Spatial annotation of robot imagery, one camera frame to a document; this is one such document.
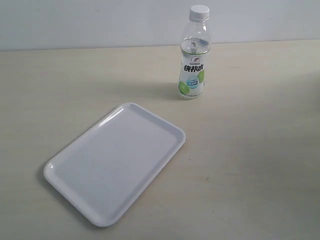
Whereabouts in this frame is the white rectangular plastic tray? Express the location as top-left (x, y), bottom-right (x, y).
top-left (43, 102), bottom-right (186, 228)

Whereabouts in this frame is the white bottle cap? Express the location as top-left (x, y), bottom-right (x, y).
top-left (189, 4), bottom-right (210, 22)

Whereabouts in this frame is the clear plastic drink bottle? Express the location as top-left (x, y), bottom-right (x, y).
top-left (177, 21), bottom-right (211, 100)

